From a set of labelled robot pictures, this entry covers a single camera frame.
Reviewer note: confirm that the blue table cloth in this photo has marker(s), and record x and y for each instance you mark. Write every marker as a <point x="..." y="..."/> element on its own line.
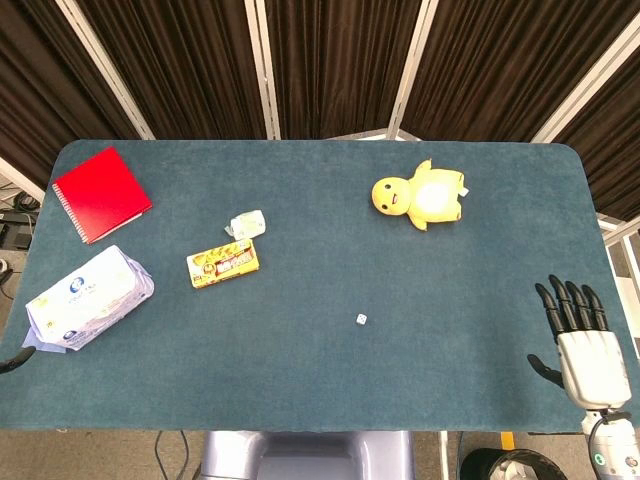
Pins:
<point x="310" y="320"/>

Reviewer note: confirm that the yellow snack box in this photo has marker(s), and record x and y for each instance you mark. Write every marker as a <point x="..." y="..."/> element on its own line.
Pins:
<point x="223" y="262"/>

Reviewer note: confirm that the small clear wrapped packet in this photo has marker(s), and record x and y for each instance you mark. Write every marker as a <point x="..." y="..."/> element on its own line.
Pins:
<point x="246" y="223"/>

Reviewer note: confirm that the red spiral notebook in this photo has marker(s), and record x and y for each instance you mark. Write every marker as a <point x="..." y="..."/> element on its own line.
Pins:
<point x="102" y="193"/>

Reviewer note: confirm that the small white die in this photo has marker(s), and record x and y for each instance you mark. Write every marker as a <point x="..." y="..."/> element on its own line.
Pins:
<point x="361" y="319"/>

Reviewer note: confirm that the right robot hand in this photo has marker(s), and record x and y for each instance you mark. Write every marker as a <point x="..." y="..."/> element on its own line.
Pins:
<point x="590" y="360"/>

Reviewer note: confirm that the black waste bin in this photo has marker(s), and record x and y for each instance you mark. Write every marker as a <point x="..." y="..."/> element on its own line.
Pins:
<point x="505" y="465"/>

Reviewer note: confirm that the white partition frame post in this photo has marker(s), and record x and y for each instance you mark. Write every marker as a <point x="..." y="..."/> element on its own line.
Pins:
<point x="587" y="80"/>
<point x="262" y="70"/>
<point x="410" y="65"/>
<point x="107" y="70"/>

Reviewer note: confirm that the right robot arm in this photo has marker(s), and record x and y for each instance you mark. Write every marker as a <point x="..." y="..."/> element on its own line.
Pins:
<point x="611" y="445"/>

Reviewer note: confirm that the white wet wipes pack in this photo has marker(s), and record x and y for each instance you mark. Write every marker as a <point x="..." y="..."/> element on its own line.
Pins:
<point x="87" y="300"/>

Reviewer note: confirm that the dark brown curtain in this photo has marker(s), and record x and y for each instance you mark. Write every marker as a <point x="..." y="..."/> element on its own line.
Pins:
<point x="335" y="60"/>

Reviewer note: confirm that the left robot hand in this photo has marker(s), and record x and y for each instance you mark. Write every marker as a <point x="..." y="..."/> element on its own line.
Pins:
<point x="17" y="359"/>

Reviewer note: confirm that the yellow plush toy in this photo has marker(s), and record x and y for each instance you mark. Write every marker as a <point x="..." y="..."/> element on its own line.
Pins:
<point x="425" y="194"/>

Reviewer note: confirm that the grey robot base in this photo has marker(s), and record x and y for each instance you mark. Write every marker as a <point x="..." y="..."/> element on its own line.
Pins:
<point x="305" y="456"/>

